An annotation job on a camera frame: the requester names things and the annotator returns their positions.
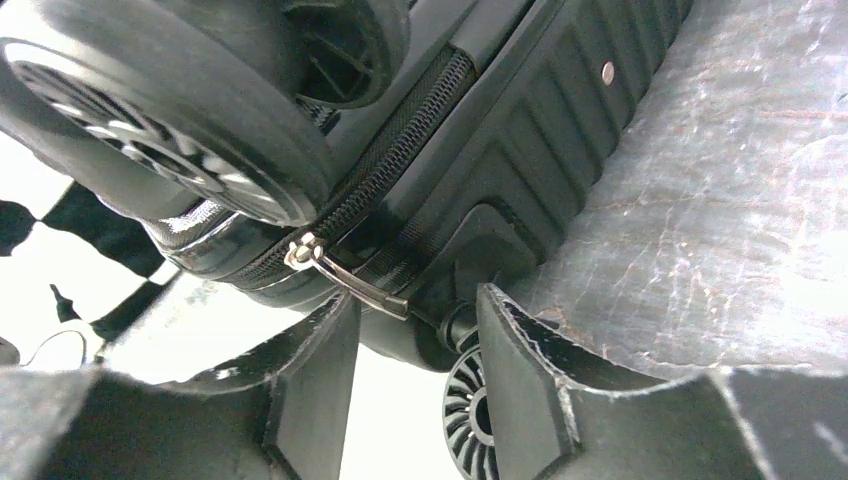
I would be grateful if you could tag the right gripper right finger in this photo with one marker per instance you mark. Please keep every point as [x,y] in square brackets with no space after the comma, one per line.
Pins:
[560,411]

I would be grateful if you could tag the black white checkered blanket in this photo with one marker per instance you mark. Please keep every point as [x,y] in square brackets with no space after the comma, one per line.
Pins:
[74,274]

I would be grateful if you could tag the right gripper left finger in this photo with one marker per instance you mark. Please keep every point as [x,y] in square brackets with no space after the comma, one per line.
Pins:
[278,411]

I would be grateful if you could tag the black suitcase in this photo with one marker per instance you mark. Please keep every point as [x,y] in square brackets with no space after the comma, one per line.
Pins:
[400,152]

